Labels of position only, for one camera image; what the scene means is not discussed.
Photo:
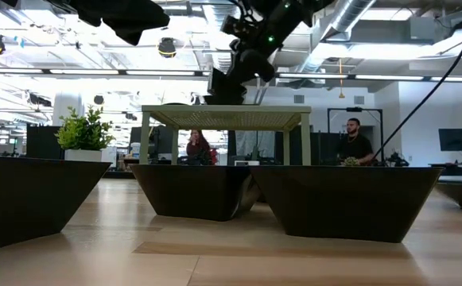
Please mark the white round column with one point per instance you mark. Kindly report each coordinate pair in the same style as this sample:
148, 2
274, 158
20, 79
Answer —
67, 109

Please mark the black room partition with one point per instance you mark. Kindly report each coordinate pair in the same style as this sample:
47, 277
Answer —
43, 143

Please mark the pale green perforated metal shelf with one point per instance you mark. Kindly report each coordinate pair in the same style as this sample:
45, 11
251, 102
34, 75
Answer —
226, 108

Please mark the green plant in white pot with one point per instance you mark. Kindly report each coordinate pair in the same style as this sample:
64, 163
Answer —
83, 133

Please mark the small black robot arm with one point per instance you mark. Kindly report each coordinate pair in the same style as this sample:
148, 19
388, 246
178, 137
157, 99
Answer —
397, 161

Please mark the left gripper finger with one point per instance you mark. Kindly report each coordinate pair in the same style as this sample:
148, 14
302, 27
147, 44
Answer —
91, 14
139, 20

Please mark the small green succulent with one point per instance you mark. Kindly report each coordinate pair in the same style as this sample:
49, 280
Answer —
352, 161

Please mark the black metal frame stand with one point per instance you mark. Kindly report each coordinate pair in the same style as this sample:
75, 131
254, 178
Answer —
354, 109

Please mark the person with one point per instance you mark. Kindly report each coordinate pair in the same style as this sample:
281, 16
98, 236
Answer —
356, 149
199, 149

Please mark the black aluminium table frame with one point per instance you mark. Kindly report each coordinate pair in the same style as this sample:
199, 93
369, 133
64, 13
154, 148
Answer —
117, 175

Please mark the black wall monitor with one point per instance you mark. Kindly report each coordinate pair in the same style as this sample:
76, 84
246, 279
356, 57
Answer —
455, 140

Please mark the silver spiral ventilation duct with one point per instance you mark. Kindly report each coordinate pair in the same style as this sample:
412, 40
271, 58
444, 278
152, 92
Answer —
214, 55
350, 16

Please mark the yellow hanging pendant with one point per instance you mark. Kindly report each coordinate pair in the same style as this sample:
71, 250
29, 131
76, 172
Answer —
341, 93

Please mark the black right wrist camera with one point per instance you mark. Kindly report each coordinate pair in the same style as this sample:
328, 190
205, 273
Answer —
236, 28

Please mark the black office desk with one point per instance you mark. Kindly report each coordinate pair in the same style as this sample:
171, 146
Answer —
453, 166

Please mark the long linear ceiling light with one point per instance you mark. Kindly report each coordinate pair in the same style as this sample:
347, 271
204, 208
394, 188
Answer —
155, 73

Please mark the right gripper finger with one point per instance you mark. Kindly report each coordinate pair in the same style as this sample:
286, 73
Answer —
218, 83
238, 89

